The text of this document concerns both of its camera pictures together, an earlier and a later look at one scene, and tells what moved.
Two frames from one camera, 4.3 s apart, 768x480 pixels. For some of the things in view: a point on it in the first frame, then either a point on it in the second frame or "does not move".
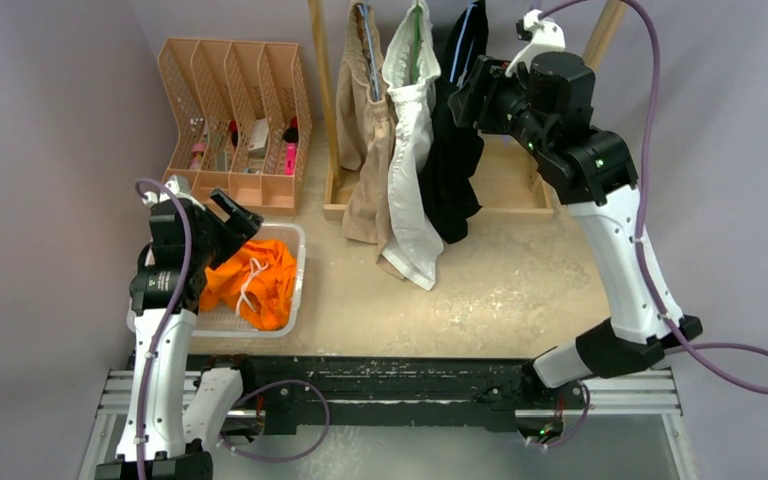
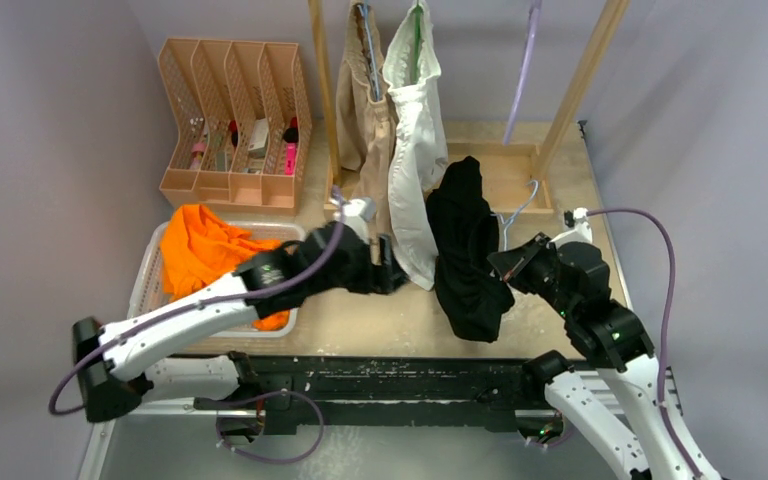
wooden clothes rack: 511,181 does not move
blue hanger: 366,18 does not move
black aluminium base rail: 287,393 does not move
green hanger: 418,16 does not move
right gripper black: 488,81 -> 514,263
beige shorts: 366,130 does not move
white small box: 258,140 does not move
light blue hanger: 463,75 -> 506,223
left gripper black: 237,230 -> 383,278
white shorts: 411,63 does not move
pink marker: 290,153 does not move
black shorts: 446,177 -> 473,287
